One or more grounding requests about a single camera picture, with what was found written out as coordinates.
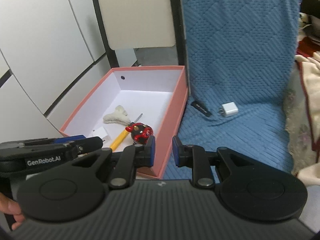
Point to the pink cardboard box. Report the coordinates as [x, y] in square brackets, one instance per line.
[172, 120]

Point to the small black label tag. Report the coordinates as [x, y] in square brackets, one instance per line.
[200, 108]

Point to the yellow screwdriver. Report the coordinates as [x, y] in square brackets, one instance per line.
[120, 138]

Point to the white plush bone toy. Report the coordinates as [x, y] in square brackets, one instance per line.
[116, 116]

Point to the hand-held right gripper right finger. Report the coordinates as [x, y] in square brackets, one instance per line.
[176, 152]

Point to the white charger plug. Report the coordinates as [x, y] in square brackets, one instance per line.
[229, 109]
[101, 132]

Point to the blue textured seat cover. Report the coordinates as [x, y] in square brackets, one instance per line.
[237, 42]

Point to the floral lace cloth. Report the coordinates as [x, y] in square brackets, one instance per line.
[295, 120]

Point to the cream folding chair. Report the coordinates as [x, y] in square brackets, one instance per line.
[135, 17]

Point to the person's left hand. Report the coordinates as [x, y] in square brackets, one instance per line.
[10, 206]

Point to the white wardrobe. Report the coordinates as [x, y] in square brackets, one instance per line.
[37, 42]

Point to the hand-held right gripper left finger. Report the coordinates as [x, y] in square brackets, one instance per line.
[150, 151]

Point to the dark brown handbag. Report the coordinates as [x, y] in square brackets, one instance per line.
[312, 10]

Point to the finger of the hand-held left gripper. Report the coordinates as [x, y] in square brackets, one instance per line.
[91, 143]
[71, 139]

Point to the red and black figurine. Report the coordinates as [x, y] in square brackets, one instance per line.
[140, 132]

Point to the cream black red blanket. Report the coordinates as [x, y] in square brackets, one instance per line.
[311, 92]

